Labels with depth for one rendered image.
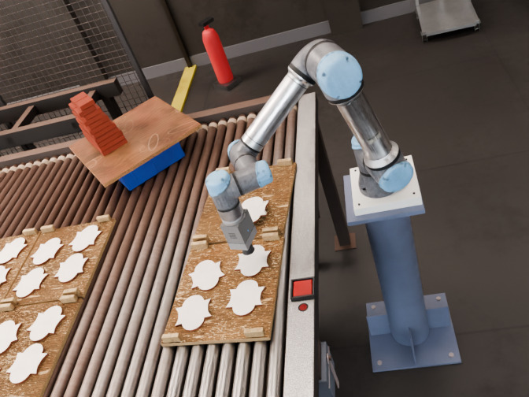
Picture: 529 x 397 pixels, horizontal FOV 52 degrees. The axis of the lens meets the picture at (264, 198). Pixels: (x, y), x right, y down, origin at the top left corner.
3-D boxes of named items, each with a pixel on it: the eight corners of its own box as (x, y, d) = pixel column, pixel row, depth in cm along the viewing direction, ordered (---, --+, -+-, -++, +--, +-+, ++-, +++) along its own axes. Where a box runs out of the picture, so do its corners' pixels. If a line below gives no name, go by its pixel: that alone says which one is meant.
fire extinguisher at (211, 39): (242, 74, 512) (220, 10, 473) (242, 87, 491) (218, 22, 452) (215, 81, 516) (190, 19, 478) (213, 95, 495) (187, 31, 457)
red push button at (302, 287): (312, 281, 171) (312, 279, 170) (312, 296, 166) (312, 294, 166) (294, 284, 172) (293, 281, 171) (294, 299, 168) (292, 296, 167)
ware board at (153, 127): (156, 98, 281) (154, 95, 280) (202, 127, 244) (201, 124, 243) (70, 149, 266) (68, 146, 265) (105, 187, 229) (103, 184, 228)
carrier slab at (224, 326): (285, 239, 188) (283, 235, 187) (270, 340, 158) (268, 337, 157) (193, 250, 198) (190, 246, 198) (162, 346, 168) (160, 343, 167)
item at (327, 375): (340, 368, 173) (328, 334, 162) (342, 409, 162) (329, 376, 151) (305, 371, 175) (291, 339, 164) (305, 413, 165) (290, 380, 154)
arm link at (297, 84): (308, 21, 161) (216, 150, 176) (321, 32, 152) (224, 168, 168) (334, 42, 167) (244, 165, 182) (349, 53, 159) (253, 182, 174)
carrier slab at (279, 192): (297, 165, 219) (296, 161, 218) (283, 238, 189) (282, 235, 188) (216, 176, 230) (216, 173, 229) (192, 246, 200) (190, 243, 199)
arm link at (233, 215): (212, 212, 166) (223, 194, 171) (217, 223, 168) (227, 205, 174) (233, 213, 162) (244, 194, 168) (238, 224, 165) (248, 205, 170)
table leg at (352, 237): (355, 233, 311) (322, 107, 259) (356, 248, 302) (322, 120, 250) (334, 236, 314) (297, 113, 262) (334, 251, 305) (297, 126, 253)
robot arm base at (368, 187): (401, 168, 200) (397, 146, 194) (400, 196, 190) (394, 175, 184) (360, 172, 206) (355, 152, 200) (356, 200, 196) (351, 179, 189)
